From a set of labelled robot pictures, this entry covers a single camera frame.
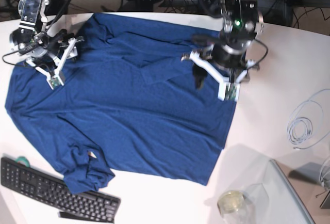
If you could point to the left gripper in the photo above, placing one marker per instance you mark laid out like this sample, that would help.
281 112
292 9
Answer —
227 56

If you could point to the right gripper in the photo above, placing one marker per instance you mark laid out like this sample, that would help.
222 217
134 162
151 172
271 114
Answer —
49 51

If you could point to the dark blue t-shirt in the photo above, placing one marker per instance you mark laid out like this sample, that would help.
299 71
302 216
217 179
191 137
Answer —
129 103

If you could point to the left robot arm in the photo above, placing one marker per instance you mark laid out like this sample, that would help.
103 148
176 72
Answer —
239 21

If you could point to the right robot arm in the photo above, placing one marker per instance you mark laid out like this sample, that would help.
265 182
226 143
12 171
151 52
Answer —
34 23

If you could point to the green tape roll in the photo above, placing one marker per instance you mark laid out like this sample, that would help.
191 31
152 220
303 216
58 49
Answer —
23 161

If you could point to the clear tape roll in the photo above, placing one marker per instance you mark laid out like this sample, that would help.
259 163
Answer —
230 201

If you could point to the black computer keyboard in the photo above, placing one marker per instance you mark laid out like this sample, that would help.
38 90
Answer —
52 191

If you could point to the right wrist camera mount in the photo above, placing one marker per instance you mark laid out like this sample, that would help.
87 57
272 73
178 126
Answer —
54 75

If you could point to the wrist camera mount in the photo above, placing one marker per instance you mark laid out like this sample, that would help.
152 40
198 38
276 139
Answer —
219 79
54 75

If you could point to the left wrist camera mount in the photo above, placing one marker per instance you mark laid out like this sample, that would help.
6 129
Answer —
219 79

